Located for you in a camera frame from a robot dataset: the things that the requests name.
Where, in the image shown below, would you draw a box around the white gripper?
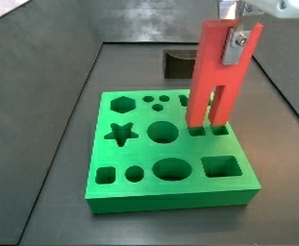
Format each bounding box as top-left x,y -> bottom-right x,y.
216,0 -> 299,65

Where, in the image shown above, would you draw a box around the red double-square peg object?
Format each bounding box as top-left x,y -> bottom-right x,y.
186,20 -> 263,128

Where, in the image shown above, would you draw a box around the green shape sorter board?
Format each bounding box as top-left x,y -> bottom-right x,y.
84,89 -> 260,213

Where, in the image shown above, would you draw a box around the black curved holder stand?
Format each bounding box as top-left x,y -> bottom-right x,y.
164,49 -> 196,79

